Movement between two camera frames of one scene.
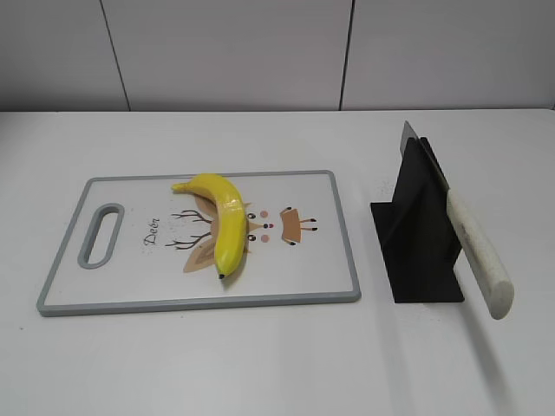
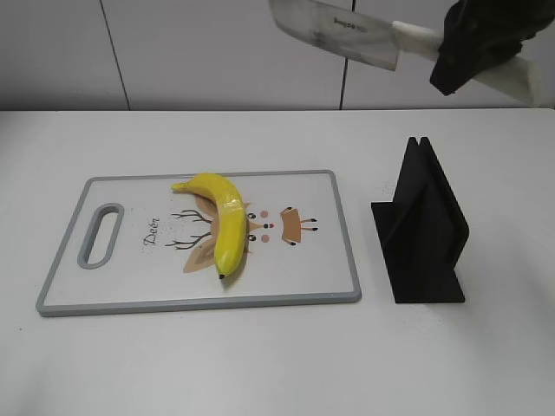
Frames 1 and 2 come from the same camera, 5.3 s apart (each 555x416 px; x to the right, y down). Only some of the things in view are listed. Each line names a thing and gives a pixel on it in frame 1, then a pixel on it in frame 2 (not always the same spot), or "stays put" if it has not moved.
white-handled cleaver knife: (481, 266) -> (379, 42)
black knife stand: (417, 233) stays put
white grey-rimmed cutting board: (297, 246) stays put
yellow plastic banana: (231, 217) stays put
